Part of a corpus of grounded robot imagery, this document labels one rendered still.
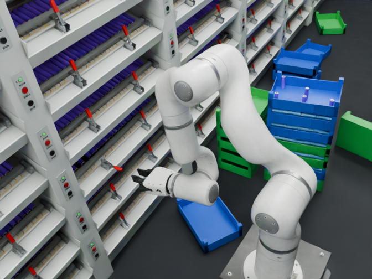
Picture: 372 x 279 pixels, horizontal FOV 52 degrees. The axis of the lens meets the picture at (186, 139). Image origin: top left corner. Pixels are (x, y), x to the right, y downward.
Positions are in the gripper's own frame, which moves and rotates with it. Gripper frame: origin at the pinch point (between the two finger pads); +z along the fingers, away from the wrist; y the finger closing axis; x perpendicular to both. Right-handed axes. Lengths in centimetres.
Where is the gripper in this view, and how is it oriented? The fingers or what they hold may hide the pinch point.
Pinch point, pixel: (139, 175)
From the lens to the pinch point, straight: 142.1
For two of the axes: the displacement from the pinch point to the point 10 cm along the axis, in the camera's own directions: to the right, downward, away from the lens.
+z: -8.2, -1.3, 5.6
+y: 5.1, -5.9, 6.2
